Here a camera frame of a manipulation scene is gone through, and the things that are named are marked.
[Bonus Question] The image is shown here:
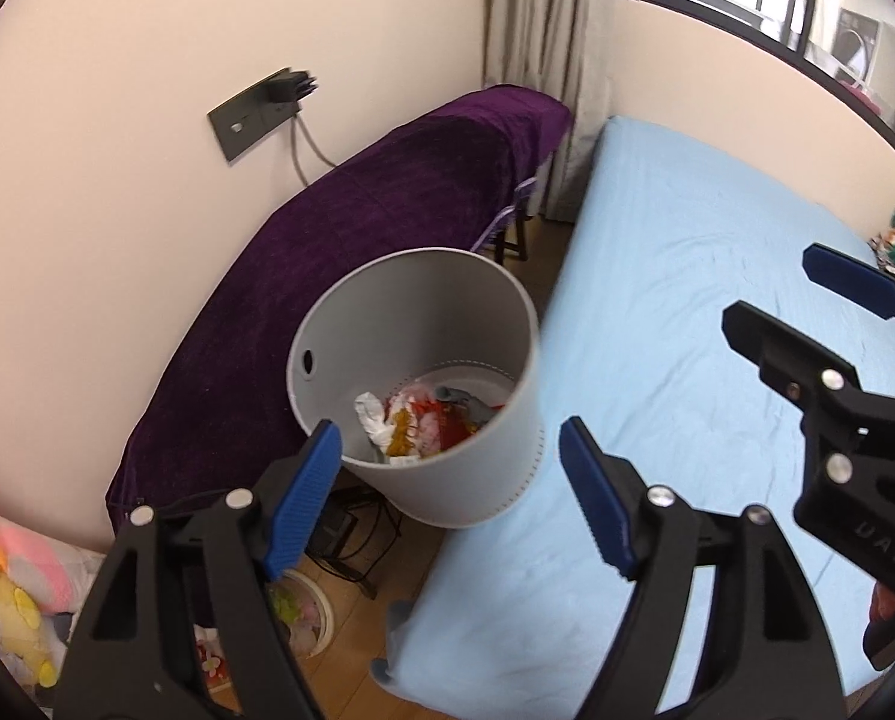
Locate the dark wooden stand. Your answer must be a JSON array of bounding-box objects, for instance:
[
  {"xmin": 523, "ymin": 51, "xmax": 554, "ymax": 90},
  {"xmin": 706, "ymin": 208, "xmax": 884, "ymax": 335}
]
[{"xmin": 484, "ymin": 180, "xmax": 546, "ymax": 263}]

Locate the grey power cable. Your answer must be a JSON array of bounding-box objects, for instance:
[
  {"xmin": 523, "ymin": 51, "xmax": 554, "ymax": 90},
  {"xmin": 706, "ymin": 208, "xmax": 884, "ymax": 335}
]
[{"xmin": 289, "ymin": 116, "xmax": 339, "ymax": 185}]

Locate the black power adapter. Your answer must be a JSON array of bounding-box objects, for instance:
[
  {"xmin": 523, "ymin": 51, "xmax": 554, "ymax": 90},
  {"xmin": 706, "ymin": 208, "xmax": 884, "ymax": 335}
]
[{"xmin": 308, "ymin": 491, "xmax": 403, "ymax": 601}]

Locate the person's right hand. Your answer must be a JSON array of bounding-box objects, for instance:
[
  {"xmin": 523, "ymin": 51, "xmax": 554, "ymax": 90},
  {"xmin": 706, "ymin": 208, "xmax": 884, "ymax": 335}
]
[{"xmin": 866, "ymin": 579, "xmax": 895, "ymax": 629}]

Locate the orange white wrapper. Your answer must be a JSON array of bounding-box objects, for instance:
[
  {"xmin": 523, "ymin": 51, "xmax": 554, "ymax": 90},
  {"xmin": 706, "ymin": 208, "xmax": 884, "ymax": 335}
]
[{"xmin": 383, "ymin": 381, "xmax": 437, "ymax": 421}]

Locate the beige curtain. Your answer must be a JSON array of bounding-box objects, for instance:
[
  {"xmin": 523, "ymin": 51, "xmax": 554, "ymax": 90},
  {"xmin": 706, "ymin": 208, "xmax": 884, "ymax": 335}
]
[{"xmin": 478, "ymin": 0, "xmax": 615, "ymax": 226}]

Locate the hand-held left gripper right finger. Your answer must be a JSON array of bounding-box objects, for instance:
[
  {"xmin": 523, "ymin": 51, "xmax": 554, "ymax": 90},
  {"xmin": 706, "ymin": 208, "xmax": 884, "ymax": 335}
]
[{"xmin": 558, "ymin": 416, "xmax": 848, "ymax": 720}]

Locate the pink toy basket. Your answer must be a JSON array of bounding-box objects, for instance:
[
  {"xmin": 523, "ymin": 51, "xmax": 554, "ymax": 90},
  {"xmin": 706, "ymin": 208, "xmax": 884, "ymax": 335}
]
[{"xmin": 192, "ymin": 568, "xmax": 337, "ymax": 691}]

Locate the grey wrapper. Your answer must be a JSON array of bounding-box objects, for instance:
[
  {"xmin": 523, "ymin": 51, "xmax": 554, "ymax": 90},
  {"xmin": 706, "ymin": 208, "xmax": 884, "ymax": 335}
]
[{"xmin": 433, "ymin": 385, "xmax": 508, "ymax": 425}]

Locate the grey waste bin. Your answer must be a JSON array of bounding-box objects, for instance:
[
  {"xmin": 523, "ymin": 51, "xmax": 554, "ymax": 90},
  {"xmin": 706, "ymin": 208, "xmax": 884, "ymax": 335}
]
[{"xmin": 286, "ymin": 246, "xmax": 546, "ymax": 527}]

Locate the white tissue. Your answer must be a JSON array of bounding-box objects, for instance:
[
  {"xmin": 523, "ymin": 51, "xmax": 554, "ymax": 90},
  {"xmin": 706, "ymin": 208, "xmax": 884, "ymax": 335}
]
[{"xmin": 353, "ymin": 391, "xmax": 399, "ymax": 458}]

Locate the black power plug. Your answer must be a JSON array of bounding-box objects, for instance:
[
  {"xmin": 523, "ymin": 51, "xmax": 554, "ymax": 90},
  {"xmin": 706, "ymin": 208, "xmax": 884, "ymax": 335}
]
[{"xmin": 267, "ymin": 69, "xmax": 321, "ymax": 107}]

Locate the purple velvet cover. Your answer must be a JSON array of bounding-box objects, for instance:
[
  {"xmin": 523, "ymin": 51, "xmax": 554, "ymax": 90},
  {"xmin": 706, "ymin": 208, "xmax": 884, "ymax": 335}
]
[{"xmin": 104, "ymin": 85, "xmax": 574, "ymax": 533}]

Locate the washing machine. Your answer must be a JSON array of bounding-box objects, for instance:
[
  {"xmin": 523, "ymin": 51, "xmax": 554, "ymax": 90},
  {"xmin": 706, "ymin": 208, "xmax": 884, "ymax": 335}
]
[{"xmin": 830, "ymin": 7, "xmax": 895, "ymax": 102}]

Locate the dark wall socket plate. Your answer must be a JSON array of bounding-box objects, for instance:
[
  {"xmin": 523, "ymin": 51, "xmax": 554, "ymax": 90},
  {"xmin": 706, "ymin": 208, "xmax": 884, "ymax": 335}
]
[{"xmin": 207, "ymin": 69, "xmax": 302, "ymax": 164}]

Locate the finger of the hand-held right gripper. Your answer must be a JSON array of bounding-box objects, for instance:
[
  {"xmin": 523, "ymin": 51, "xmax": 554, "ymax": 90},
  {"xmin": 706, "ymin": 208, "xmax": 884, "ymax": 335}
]
[
  {"xmin": 721, "ymin": 300, "xmax": 864, "ymax": 412},
  {"xmin": 802, "ymin": 243, "xmax": 895, "ymax": 350}
]

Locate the pink yellow plush toy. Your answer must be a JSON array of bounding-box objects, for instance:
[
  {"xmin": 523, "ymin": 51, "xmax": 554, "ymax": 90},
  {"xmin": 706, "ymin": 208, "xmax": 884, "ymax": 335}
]
[{"xmin": 0, "ymin": 499, "xmax": 103, "ymax": 691}]

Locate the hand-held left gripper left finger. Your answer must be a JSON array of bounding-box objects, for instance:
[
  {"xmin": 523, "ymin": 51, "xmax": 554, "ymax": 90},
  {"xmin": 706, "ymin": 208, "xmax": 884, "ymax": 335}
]
[{"xmin": 51, "ymin": 420, "xmax": 343, "ymax": 720}]

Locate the light blue bed sheet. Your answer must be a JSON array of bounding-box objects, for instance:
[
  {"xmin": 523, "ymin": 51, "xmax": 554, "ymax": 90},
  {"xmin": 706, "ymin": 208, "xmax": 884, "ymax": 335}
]
[{"xmin": 372, "ymin": 116, "xmax": 895, "ymax": 713}]

